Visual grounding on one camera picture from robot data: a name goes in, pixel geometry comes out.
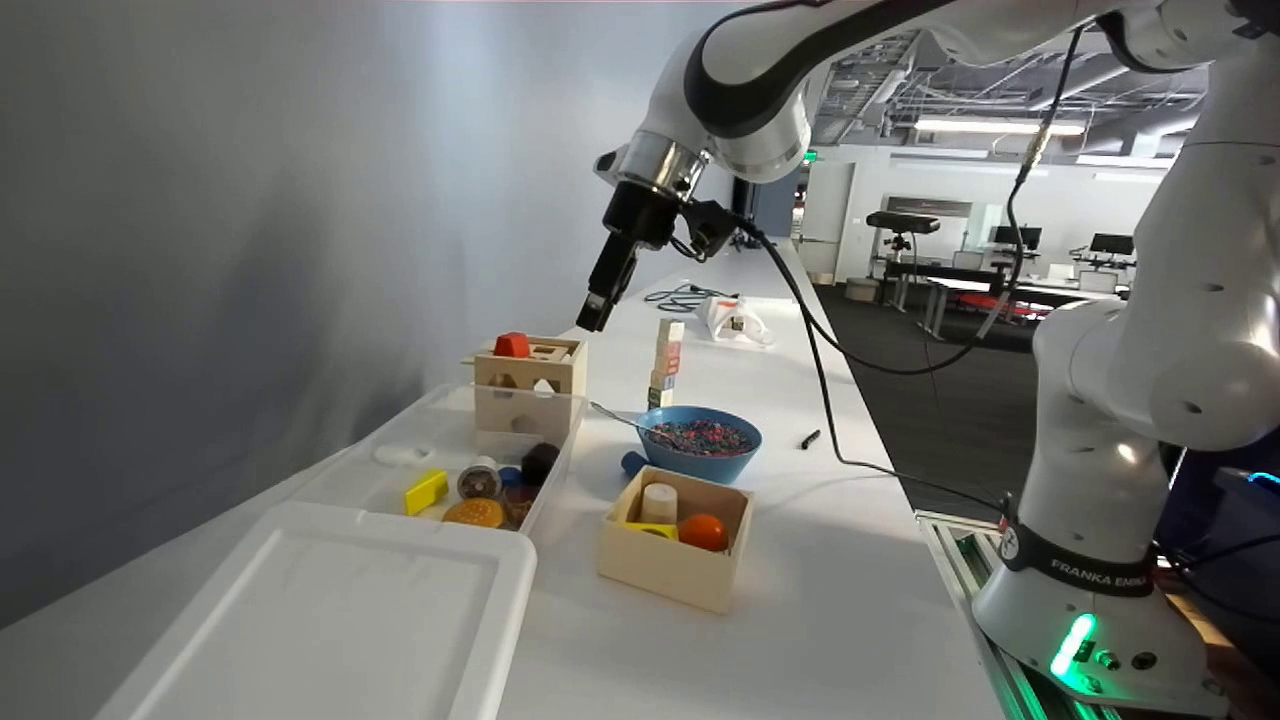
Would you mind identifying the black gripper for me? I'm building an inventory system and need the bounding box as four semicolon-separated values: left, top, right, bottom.
573;176;694;333

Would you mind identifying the white cylinder block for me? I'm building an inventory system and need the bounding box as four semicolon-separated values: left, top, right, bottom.
640;478;680;527

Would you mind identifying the orange ball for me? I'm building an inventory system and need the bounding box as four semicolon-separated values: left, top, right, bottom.
677;507;733;553

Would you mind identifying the small wooden box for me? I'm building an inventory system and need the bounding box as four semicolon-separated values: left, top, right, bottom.
590;465;754;616

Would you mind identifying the white plastic lid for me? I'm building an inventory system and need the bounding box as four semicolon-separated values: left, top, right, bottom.
90;498;540;720

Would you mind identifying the clear plastic container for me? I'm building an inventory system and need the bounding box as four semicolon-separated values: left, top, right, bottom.
284;383;580;544

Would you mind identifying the printed paper sheet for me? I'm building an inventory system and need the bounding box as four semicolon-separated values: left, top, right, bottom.
640;280;733;314

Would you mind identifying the tall wooden block red label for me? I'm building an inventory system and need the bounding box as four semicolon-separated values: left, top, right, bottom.
645;314;689;411

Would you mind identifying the wooden shape sorter cube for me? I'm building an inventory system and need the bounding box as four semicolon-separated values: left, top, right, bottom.
472;333;590;453

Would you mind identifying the grey blue cabinet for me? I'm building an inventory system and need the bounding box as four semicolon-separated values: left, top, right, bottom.
745;145;813;243

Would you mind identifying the blue bowl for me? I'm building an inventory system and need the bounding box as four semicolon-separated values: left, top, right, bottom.
636;405;768;487

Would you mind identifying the yellow block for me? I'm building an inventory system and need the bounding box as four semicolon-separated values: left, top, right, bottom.
401;467;453;518

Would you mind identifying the black office desk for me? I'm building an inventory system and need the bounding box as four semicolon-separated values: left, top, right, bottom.
862;203;1045;333

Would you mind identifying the ceiling light strip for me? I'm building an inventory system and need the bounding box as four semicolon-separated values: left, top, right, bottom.
913;117;1093;137

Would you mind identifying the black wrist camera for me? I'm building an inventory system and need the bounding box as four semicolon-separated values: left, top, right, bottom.
677;196;735;258

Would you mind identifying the black cable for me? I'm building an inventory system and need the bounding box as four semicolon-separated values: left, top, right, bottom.
733;15;1093;381
724;212;1014;511

